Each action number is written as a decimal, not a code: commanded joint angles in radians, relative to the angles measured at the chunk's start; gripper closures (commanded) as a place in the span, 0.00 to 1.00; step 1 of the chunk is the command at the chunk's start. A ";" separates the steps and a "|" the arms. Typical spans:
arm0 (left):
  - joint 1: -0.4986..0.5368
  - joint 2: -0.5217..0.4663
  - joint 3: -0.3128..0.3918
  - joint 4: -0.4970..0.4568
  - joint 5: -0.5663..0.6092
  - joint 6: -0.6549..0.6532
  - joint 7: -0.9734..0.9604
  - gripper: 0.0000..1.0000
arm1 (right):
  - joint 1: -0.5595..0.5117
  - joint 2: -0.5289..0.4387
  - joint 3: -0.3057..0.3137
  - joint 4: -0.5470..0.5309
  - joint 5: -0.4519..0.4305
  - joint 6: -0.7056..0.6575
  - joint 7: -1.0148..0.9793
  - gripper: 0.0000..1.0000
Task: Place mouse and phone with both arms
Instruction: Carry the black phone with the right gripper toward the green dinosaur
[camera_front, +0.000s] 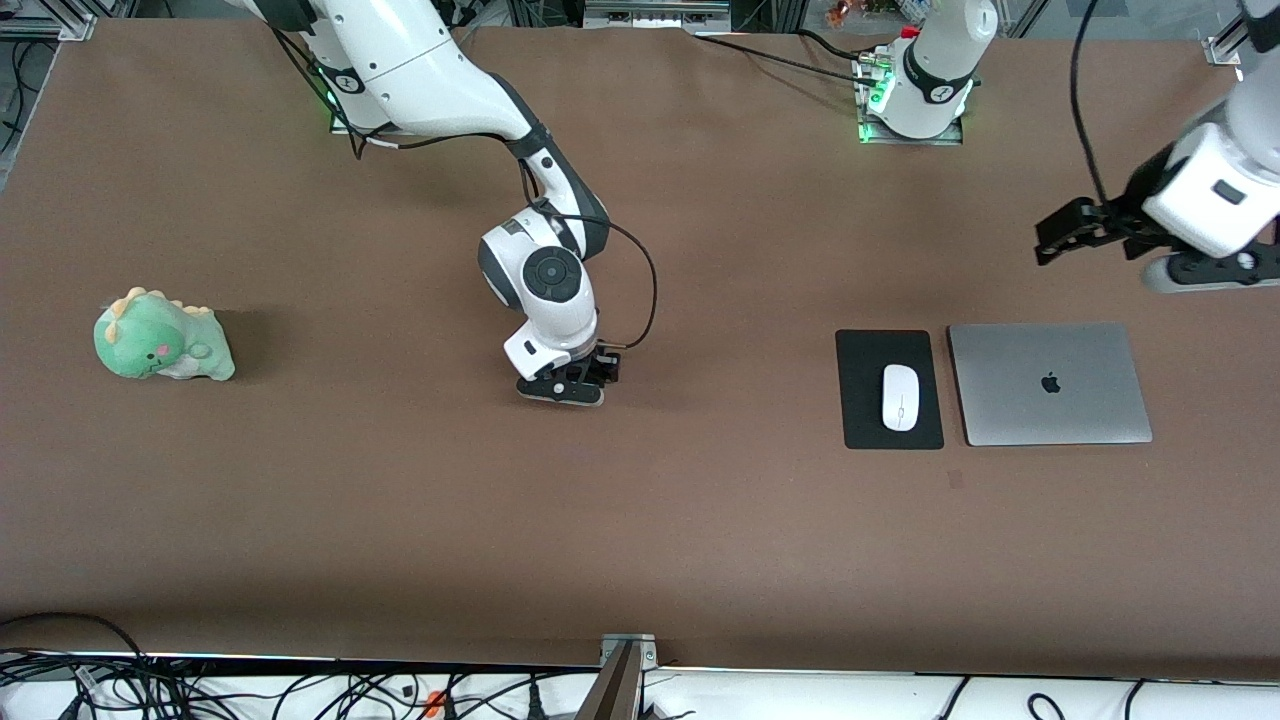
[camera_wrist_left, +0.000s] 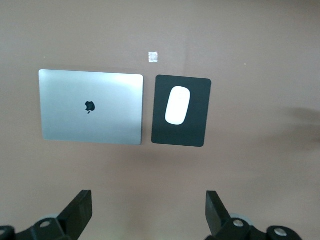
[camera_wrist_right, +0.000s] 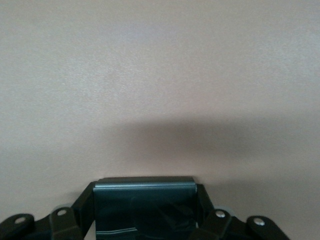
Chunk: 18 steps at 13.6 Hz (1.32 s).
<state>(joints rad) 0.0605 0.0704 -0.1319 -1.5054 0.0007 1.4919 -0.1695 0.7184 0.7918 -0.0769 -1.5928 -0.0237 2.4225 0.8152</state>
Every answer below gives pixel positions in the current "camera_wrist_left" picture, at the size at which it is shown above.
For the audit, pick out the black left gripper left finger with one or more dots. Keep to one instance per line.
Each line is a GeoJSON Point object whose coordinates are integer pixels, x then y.
{"type": "Point", "coordinates": [75, 217]}

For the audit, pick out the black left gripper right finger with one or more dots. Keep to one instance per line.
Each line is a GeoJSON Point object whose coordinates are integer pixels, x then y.
{"type": "Point", "coordinates": [222, 220]}

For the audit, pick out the white computer mouse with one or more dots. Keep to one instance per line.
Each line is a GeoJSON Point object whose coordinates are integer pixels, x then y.
{"type": "Point", "coordinates": [178, 105]}

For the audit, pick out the black mouse pad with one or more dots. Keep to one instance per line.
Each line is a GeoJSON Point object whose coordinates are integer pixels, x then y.
{"type": "Point", "coordinates": [197, 125]}

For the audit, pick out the grey closed laptop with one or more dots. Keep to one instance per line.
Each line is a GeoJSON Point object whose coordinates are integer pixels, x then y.
{"type": "Point", "coordinates": [75, 112]}

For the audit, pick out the small tape patch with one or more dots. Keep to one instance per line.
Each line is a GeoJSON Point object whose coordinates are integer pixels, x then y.
{"type": "Point", "coordinates": [153, 57]}

